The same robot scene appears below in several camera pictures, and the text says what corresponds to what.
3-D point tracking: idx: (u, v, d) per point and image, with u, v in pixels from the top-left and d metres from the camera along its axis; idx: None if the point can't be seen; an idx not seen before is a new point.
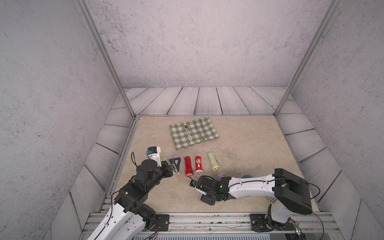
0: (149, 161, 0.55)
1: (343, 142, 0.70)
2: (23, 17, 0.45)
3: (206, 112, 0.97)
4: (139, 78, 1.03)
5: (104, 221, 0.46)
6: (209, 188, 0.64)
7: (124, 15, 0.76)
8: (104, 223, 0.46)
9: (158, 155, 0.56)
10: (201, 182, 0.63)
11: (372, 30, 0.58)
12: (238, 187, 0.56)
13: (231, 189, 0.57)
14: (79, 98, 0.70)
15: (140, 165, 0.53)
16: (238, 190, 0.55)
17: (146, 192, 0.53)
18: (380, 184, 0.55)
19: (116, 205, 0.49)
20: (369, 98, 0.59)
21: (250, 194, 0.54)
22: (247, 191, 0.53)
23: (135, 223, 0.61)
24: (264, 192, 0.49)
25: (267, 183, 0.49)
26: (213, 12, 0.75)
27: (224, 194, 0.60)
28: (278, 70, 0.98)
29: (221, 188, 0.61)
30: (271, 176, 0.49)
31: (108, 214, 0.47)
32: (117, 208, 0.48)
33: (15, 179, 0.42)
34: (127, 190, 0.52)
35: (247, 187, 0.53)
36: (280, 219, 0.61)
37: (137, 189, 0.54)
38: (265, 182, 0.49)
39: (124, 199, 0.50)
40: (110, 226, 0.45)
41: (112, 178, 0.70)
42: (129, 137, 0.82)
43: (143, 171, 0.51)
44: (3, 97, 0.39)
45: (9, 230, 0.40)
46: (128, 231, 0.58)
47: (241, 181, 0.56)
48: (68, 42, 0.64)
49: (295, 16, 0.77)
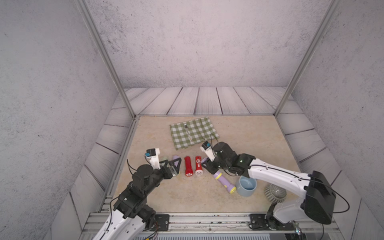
0: (145, 166, 0.54)
1: (343, 142, 0.70)
2: (23, 17, 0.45)
3: (206, 112, 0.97)
4: (139, 77, 1.03)
5: (104, 226, 0.48)
6: (227, 157, 0.61)
7: (124, 15, 0.76)
8: (104, 230, 0.47)
9: (157, 158, 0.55)
10: (221, 148, 0.60)
11: (372, 29, 0.58)
12: (261, 170, 0.52)
13: (252, 167, 0.54)
14: (79, 98, 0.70)
15: (135, 173, 0.52)
16: (261, 172, 0.52)
17: (144, 197, 0.54)
18: (380, 184, 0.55)
19: (115, 211, 0.50)
20: (369, 98, 0.59)
21: (271, 181, 0.52)
22: (271, 177, 0.51)
23: (135, 225, 0.61)
24: (290, 186, 0.47)
25: (301, 179, 0.45)
26: (214, 12, 0.75)
27: (240, 168, 0.57)
28: (278, 70, 0.98)
29: (240, 162, 0.58)
30: (306, 175, 0.46)
31: (108, 221, 0.48)
32: (117, 214, 0.49)
33: (15, 179, 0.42)
34: (126, 196, 0.53)
35: (274, 174, 0.50)
36: (280, 216, 0.61)
37: (135, 195, 0.54)
38: (297, 177, 0.46)
39: (123, 205, 0.51)
40: (109, 232, 0.47)
41: (112, 178, 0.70)
42: (130, 137, 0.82)
43: (138, 179, 0.50)
44: (3, 97, 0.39)
45: (9, 229, 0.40)
46: (129, 233, 0.58)
47: (267, 166, 0.53)
48: (68, 42, 0.64)
49: (295, 16, 0.77)
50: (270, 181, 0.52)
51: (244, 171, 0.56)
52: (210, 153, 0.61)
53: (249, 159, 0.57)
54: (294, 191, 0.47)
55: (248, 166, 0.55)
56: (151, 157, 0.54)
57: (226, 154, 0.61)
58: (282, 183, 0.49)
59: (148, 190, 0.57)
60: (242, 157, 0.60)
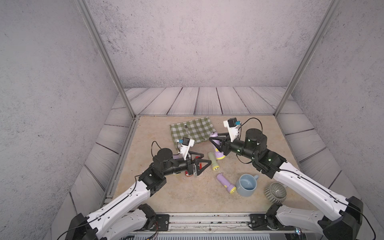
0: (165, 151, 0.55)
1: (343, 142, 0.70)
2: (23, 17, 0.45)
3: (206, 112, 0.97)
4: (139, 77, 1.03)
5: (127, 191, 0.51)
6: (259, 149, 0.53)
7: (124, 15, 0.76)
8: (127, 193, 0.50)
9: (187, 148, 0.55)
10: (258, 139, 0.50)
11: (372, 29, 0.58)
12: (292, 177, 0.47)
13: (281, 170, 0.49)
14: (79, 98, 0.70)
15: (156, 156, 0.54)
16: (290, 179, 0.47)
17: (164, 178, 0.57)
18: (380, 185, 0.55)
19: (139, 182, 0.54)
20: (369, 98, 0.59)
21: (299, 190, 0.47)
22: (300, 187, 0.46)
23: (140, 216, 0.62)
24: (321, 204, 0.43)
25: (337, 202, 0.41)
26: (214, 12, 0.75)
27: (266, 166, 0.51)
28: (278, 70, 0.98)
29: (269, 161, 0.51)
30: (343, 199, 0.41)
31: (132, 187, 0.52)
32: (140, 184, 0.53)
33: (15, 179, 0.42)
34: (149, 174, 0.57)
35: (305, 186, 0.45)
36: (283, 218, 0.61)
37: (156, 175, 0.58)
38: (333, 198, 0.42)
39: (145, 180, 0.55)
40: (131, 197, 0.49)
41: (112, 178, 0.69)
42: (130, 137, 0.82)
43: (158, 162, 0.53)
44: (3, 97, 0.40)
45: (9, 230, 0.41)
46: (133, 220, 0.59)
47: (300, 175, 0.47)
48: (68, 42, 0.64)
49: (295, 16, 0.77)
50: (297, 189, 0.48)
51: (270, 171, 0.51)
52: (232, 134, 0.61)
53: (278, 160, 0.51)
54: (323, 209, 0.44)
55: (278, 167, 0.49)
56: (182, 146, 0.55)
57: (259, 146, 0.52)
58: (311, 196, 0.45)
59: (168, 172, 0.60)
60: (273, 156, 0.53)
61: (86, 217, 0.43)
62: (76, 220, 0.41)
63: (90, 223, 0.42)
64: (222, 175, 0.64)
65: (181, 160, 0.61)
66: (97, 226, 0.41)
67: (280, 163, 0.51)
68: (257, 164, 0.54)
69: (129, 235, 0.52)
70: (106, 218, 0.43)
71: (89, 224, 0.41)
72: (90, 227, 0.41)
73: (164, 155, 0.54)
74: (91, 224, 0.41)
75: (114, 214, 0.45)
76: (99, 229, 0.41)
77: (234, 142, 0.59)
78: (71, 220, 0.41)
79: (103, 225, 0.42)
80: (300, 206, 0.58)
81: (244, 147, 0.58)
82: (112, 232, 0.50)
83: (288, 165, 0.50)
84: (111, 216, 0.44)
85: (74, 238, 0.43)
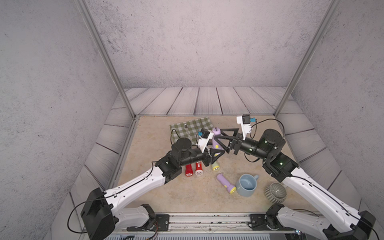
0: (184, 141, 0.54)
1: (343, 142, 0.70)
2: (22, 17, 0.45)
3: (206, 112, 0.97)
4: (139, 77, 1.03)
5: (144, 175, 0.51)
6: (274, 152, 0.50)
7: (124, 15, 0.76)
8: (143, 177, 0.50)
9: (204, 142, 0.63)
10: (274, 142, 0.46)
11: (372, 29, 0.58)
12: (304, 185, 0.45)
13: (293, 176, 0.47)
14: (79, 98, 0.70)
15: (175, 144, 0.53)
16: (301, 186, 0.46)
17: (179, 168, 0.56)
18: (380, 185, 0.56)
19: (156, 168, 0.54)
20: (369, 98, 0.59)
21: (309, 198, 0.46)
22: (311, 195, 0.45)
23: (143, 212, 0.63)
24: (331, 214, 0.42)
25: (349, 215, 0.39)
26: (213, 12, 0.75)
27: (276, 170, 0.49)
28: (278, 70, 0.98)
29: (280, 165, 0.49)
30: (355, 212, 0.40)
31: (148, 172, 0.52)
32: (156, 170, 0.53)
33: (15, 179, 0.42)
34: (165, 161, 0.57)
35: (317, 195, 0.43)
36: (284, 220, 0.61)
37: (173, 164, 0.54)
38: (344, 210, 0.40)
39: (162, 167, 0.54)
40: (147, 181, 0.49)
41: (112, 178, 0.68)
42: (129, 137, 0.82)
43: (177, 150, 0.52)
44: (3, 97, 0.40)
45: (9, 230, 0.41)
46: (138, 213, 0.60)
47: (312, 183, 0.45)
48: (68, 42, 0.64)
49: (295, 16, 0.77)
50: (307, 196, 0.46)
51: (280, 174, 0.49)
52: (244, 131, 0.59)
53: (290, 165, 0.49)
54: (332, 218, 0.42)
55: (290, 173, 0.47)
56: (201, 138, 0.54)
57: (276, 150, 0.48)
58: (321, 205, 0.44)
59: (185, 162, 0.59)
60: (285, 160, 0.51)
61: (103, 192, 0.43)
62: (94, 195, 0.42)
63: (107, 198, 0.42)
64: (223, 176, 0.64)
65: (198, 150, 0.60)
66: (113, 202, 0.42)
67: (292, 168, 0.49)
68: (268, 167, 0.52)
69: (129, 235, 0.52)
70: (122, 197, 0.44)
71: (105, 199, 0.42)
72: (107, 203, 0.41)
73: (183, 144, 0.53)
74: (108, 200, 0.42)
75: (129, 194, 0.45)
76: (114, 206, 0.42)
77: (246, 141, 0.54)
78: (89, 194, 0.42)
79: (118, 202, 0.43)
80: (300, 205, 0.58)
81: (257, 147, 0.54)
82: (122, 216, 0.51)
83: (299, 171, 0.48)
84: (126, 195, 0.45)
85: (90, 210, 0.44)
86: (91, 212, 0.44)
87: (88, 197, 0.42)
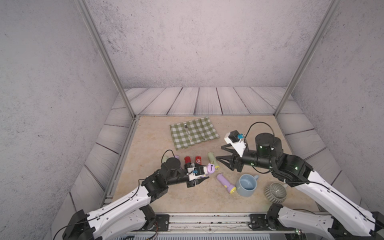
0: (174, 160, 0.58)
1: (343, 142, 0.70)
2: (23, 17, 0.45)
3: (206, 112, 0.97)
4: (139, 77, 1.03)
5: (129, 195, 0.52)
6: (274, 155, 0.45)
7: (124, 15, 0.76)
8: (128, 197, 0.51)
9: (193, 178, 0.63)
10: (270, 144, 0.43)
11: (372, 30, 0.58)
12: (323, 191, 0.40)
13: (311, 183, 0.41)
14: (79, 98, 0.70)
15: (164, 164, 0.56)
16: (320, 193, 0.41)
17: (166, 187, 0.58)
18: (379, 185, 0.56)
19: (142, 187, 0.55)
20: (369, 98, 0.59)
21: (324, 205, 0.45)
22: (330, 202, 0.41)
23: (138, 217, 0.62)
24: (349, 221, 0.40)
25: (366, 220, 0.38)
26: (213, 12, 0.75)
27: (291, 175, 0.43)
28: (278, 70, 0.98)
29: (296, 170, 0.42)
30: (368, 215, 0.39)
31: (134, 191, 0.53)
32: (143, 190, 0.54)
33: (15, 179, 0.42)
34: (152, 180, 0.58)
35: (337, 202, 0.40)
36: (287, 222, 0.61)
37: (159, 182, 0.60)
38: (362, 215, 0.38)
39: (148, 186, 0.55)
40: (132, 201, 0.50)
41: (112, 178, 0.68)
42: (129, 137, 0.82)
43: (166, 170, 0.54)
44: (3, 97, 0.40)
45: (9, 230, 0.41)
46: (130, 221, 0.58)
47: (330, 189, 0.41)
48: (68, 42, 0.64)
49: (295, 16, 0.77)
50: (323, 203, 0.43)
51: (296, 178, 0.42)
52: (239, 149, 0.53)
53: (304, 168, 0.43)
54: (348, 225, 0.41)
55: (307, 179, 0.41)
56: (192, 174, 0.63)
57: (274, 152, 0.44)
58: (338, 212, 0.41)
59: (172, 181, 0.61)
60: (297, 163, 0.44)
61: (86, 215, 0.44)
62: (77, 217, 0.42)
63: (89, 221, 0.43)
64: (223, 176, 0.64)
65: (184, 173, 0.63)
66: (95, 225, 0.42)
67: (307, 172, 0.42)
68: (279, 174, 0.45)
69: (129, 235, 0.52)
70: (105, 219, 0.44)
71: (87, 222, 0.42)
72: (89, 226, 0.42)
73: (172, 164, 0.56)
74: (90, 223, 0.42)
75: (113, 216, 0.46)
76: (96, 228, 0.42)
77: (245, 155, 0.52)
78: (72, 217, 0.42)
79: (101, 225, 0.43)
80: (300, 206, 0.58)
81: (257, 156, 0.50)
82: (108, 232, 0.50)
83: (315, 176, 0.42)
84: (110, 217, 0.45)
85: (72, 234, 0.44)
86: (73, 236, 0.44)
87: (71, 220, 0.42)
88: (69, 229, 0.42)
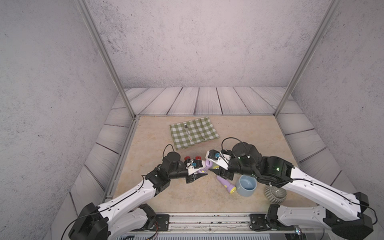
0: (175, 154, 0.62)
1: (343, 142, 0.70)
2: (23, 17, 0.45)
3: (206, 112, 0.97)
4: (139, 77, 1.03)
5: (135, 187, 0.53)
6: (253, 162, 0.46)
7: (124, 15, 0.76)
8: (135, 189, 0.53)
9: (194, 171, 0.66)
10: (245, 152, 0.45)
11: (372, 29, 0.58)
12: (307, 185, 0.42)
13: (295, 180, 0.42)
14: (79, 98, 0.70)
15: (165, 157, 0.60)
16: (305, 188, 0.42)
17: (167, 180, 0.62)
18: (379, 185, 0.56)
19: (146, 181, 0.57)
20: (369, 98, 0.59)
21: (313, 198, 0.43)
22: (315, 195, 0.42)
23: (141, 215, 0.62)
24: (337, 209, 0.41)
25: (352, 204, 0.39)
26: (214, 11, 0.75)
27: (274, 177, 0.43)
28: (278, 70, 0.98)
29: (278, 171, 0.43)
30: (352, 197, 0.40)
31: (139, 185, 0.55)
32: (147, 183, 0.56)
33: (15, 179, 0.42)
34: (155, 174, 0.61)
35: (321, 193, 0.41)
36: (287, 222, 0.60)
37: (161, 175, 0.63)
38: (347, 200, 0.40)
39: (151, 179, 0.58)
40: (139, 193, 0.52)
41: (112, 178, 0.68)
42: (129, 138, 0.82)
43: (167, 163, 0.58)
44: (3, 97, 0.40)
45: (9, 230, 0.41)
46: (133, 219, 0.58)
47: (313, 182, 0.42)
48: (68, 42, 0.64)
49: (295, 16, 0.77)
50: (311, 197, 0.43)
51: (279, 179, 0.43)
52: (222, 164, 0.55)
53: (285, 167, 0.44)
54: (337, 213, 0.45)
55: (289, 177, 0.42)
56: (192, 168, 0.66)
57: (252, 159, 0.46)
58: (326, 203, 0.42)
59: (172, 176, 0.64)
60: (278, 164, 0.45)
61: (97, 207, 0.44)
62: (87, 210, 0.42)
63: (101, 212, 0.43)
64: None
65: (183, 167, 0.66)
66: (108, 215, 0.43)
67: (289, 170, 0.44)
68: (264, 178, 0.46)
69: (129, 235, 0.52)
70: (116, 209, 0.45)
71: (100, 213, 0.43)
72: (101, 216, 0.42)
73: (173, 157, 0.60)
74: (102, 214, 0.43)
75: (123, 206, 0.47)
76: (109, 218, 0.43)
77: (230, 167, 0.54)
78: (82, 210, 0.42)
79: (113, 215, 0.44)
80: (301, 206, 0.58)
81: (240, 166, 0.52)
82: (115, 227, 0.50)
83: (297, 172, 0.44)
84: (121, 207, 0.46)
85: (82, 228, 0.43)
86: (83, 229, 0.43)
87: (80, 213, 0.42)
88: (78, 223, 0.42)
